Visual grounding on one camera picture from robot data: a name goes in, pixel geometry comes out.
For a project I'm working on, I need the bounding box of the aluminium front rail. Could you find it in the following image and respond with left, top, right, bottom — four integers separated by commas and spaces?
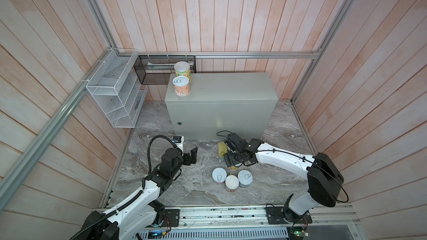
84, 204, 361, 232

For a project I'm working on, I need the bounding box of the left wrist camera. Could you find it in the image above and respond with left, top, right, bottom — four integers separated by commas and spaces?
172, 136, 184, 151

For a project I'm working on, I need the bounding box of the black corrugated cable hose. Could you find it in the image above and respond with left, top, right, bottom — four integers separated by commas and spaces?
68, 134, 176, 240

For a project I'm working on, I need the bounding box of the white wire mesh shelf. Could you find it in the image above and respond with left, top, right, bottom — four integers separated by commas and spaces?
86, 48, 147, 128

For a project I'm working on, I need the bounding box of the pink label can front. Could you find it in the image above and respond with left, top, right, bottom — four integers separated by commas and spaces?
212, 167, 228, 185

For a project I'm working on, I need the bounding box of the orange label can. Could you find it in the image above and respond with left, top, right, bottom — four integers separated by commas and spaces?
172, 76, 190, 97

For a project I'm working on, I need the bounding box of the grey metal cabinet box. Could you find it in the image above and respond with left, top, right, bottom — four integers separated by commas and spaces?
165, 72, 278, 140

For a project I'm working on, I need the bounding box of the yellow label can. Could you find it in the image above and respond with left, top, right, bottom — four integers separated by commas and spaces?
173, 61, 191, 81

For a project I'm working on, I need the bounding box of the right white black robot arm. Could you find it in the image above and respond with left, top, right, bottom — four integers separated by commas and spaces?
224, 133, 345, 223

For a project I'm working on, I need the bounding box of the blue label can front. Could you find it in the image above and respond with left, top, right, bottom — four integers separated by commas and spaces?
238, 170, 254, 188

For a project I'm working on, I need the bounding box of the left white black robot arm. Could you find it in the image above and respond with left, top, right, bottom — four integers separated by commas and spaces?
71, 148, 197, 240

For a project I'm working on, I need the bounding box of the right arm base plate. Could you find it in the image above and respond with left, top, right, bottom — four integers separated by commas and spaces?
265, 204, 312, 225

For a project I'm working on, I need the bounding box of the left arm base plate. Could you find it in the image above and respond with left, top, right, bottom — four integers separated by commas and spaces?
148, 208, 180, 228

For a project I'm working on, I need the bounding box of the gold flat sardine tin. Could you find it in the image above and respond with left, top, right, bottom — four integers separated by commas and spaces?
218, 142, 229, 159

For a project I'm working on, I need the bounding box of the black mesh basket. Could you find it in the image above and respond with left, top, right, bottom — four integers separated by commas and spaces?
133, 54, 197, 85

